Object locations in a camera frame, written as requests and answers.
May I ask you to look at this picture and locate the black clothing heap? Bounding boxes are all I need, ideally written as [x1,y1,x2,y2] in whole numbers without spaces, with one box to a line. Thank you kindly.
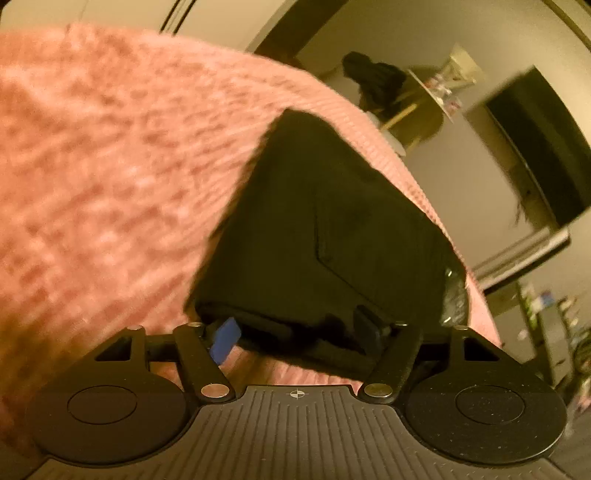
[342,52,408,112]

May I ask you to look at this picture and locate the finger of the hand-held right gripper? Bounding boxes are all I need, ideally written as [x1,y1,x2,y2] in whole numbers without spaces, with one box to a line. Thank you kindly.
[441,267,468,326]

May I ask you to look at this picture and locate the dark hanging cables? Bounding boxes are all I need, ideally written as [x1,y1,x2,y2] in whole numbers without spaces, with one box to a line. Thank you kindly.
[509,185,533,228]

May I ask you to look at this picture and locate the round side table wooden legs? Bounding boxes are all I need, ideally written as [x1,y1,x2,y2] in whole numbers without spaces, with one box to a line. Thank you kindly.
[381,68,458,158]

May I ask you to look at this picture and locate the black pants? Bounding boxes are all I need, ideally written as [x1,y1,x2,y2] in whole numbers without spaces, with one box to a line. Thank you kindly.
[184,107,468,385]

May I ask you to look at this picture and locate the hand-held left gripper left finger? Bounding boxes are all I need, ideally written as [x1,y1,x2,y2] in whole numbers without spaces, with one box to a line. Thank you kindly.
[93,316,243,403]

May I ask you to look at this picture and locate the dark wooden door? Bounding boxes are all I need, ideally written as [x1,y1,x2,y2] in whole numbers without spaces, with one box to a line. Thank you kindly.
[248,0,349,63]

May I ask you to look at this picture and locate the wall television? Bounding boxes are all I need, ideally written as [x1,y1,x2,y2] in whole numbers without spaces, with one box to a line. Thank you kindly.
[484,66,591,228]

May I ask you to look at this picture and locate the pink ribbed blanket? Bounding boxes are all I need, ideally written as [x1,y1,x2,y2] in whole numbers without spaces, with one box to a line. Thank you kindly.
[0,23,503,403]

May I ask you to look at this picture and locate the shelf with small items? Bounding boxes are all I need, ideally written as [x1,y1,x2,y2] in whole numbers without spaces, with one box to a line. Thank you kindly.
[505,277,591,416]

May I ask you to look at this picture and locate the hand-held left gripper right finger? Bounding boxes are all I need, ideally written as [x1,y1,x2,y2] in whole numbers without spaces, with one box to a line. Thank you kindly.
[353,305,509,403]

